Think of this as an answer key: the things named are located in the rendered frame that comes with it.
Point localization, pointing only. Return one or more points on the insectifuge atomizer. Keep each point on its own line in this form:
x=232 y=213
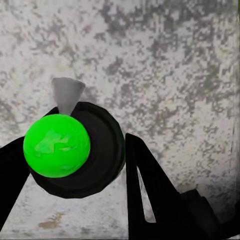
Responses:
x=78 y=148

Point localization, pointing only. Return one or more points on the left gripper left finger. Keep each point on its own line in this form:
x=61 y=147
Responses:
x=14 y=172

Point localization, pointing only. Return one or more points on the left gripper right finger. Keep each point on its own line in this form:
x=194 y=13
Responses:
x=174 y=219

